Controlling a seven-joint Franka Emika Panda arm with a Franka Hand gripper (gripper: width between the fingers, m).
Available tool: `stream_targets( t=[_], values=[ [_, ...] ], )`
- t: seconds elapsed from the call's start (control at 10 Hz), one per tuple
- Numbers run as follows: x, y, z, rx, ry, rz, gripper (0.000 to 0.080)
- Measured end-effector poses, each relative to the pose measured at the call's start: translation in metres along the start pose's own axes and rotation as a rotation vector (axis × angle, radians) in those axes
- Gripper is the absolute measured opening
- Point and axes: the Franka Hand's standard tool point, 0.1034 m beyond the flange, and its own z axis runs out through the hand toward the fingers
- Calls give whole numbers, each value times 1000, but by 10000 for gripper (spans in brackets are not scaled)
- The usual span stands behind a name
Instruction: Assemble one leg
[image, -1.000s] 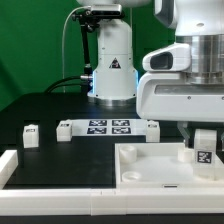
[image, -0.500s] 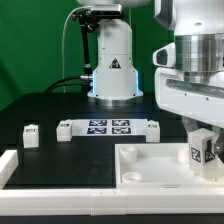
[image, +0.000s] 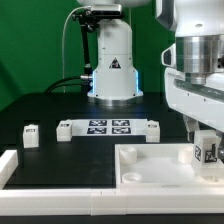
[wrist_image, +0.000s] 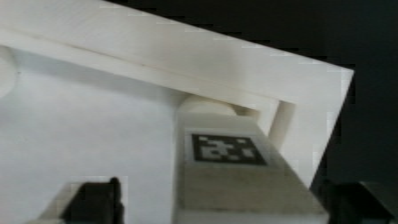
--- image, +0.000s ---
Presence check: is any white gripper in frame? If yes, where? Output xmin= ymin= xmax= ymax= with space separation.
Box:
xmin=164 ymin=68 xmax=224 ymax=160

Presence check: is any white square tabletop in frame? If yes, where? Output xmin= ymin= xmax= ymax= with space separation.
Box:
xmin=115 ymin=143 xmax=224 ymax=188

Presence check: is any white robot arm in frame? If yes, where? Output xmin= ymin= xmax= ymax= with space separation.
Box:
xmin=74 ymin=0 xmax=224 ymax=164

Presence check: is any fiducial tag sheet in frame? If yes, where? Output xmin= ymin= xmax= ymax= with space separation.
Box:
xmin=72 ymin=119 xmax=147 ymax=136

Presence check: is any white fence obstacle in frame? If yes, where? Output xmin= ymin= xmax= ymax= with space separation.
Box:
xmin=0 ymin=150 xmax=224 ymax=216

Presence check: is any black cable bundle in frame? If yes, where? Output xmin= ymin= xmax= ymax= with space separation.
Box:
xmin=44 ymin=75 xmax=93 ymax=94

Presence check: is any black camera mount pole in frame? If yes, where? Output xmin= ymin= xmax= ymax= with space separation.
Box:
xmin=72 ymin=9 xmax=99 ymax=75

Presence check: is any grey camera bar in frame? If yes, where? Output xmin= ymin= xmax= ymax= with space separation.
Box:
xmin=90 ymin=4 xmax=122 ymax=16

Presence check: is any white cable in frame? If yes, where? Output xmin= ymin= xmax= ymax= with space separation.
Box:
xmin=61 ymin=5 xmax=92 ymax=94

